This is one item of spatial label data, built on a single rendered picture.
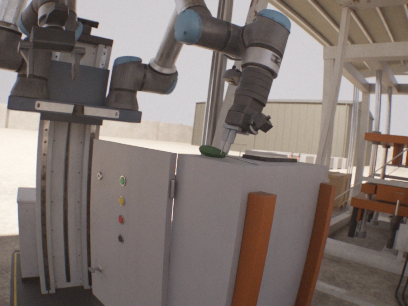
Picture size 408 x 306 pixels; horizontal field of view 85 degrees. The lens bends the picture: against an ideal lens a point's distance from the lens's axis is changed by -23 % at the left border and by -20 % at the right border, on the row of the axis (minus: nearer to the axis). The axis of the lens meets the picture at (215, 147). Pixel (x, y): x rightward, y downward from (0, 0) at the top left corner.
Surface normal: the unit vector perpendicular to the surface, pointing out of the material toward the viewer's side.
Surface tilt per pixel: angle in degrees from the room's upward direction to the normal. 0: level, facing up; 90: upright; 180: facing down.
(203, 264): 90
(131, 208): 90
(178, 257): 90
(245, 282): 90
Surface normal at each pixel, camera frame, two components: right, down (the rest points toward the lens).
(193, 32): 0.30, 0.63
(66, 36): 0.69, -0.31
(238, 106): -0.51, -0.58
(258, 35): -0.56, -0.25
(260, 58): -0.09, -0.11
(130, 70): 0.52, 0.06
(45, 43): 0.27, 0.95
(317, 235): -0.71, -0.06
